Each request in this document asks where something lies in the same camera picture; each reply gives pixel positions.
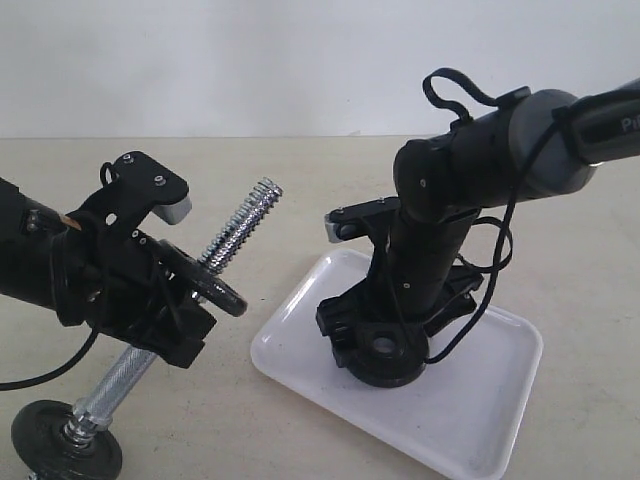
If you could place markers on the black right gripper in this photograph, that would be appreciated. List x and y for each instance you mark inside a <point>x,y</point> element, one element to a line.
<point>365,323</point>

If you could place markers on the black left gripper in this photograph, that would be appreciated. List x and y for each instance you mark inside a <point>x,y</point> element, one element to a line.
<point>129,293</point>

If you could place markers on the black weight plate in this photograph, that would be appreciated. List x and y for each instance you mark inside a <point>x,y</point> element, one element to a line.
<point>201,280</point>
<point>54,444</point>
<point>388,355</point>

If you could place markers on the chrome dumbbell bar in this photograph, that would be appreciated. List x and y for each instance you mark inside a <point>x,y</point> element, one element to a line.
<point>98,407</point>

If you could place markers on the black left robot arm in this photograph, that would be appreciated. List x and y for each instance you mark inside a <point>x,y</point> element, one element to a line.
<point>26,228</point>

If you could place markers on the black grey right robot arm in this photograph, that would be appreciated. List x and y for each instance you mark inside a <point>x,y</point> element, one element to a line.
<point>446,231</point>

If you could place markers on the white rectangular plastic tray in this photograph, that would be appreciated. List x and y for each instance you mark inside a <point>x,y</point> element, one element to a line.
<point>460,418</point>

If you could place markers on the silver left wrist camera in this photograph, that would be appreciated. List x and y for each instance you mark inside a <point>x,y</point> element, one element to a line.
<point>133,186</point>

